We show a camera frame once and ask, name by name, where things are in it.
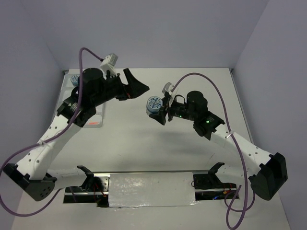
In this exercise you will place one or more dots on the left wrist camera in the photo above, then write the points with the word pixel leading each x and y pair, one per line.
pixel 108 64

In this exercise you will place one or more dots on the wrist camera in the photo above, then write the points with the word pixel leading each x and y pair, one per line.
pixel 108 64
pixel 169 91

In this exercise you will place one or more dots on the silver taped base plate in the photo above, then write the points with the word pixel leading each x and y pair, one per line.
pixel 155 189

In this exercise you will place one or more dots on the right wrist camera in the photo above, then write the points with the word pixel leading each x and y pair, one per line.
pixel 169 91

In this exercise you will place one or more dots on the blue paint jar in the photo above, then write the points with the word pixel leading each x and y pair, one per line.
pixel 74 80
pixel 154 103

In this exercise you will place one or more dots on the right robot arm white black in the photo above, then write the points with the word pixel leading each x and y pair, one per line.
pixel 266 172

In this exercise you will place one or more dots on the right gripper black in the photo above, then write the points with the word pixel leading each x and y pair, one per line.
pixel 161 117

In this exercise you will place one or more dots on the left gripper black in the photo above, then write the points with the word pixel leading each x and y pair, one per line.
pixel 134 88

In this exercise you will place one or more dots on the white compartment tray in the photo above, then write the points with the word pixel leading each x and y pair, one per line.
pixel 65 92

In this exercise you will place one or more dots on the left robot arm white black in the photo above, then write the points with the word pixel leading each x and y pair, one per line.
pixel 32 173

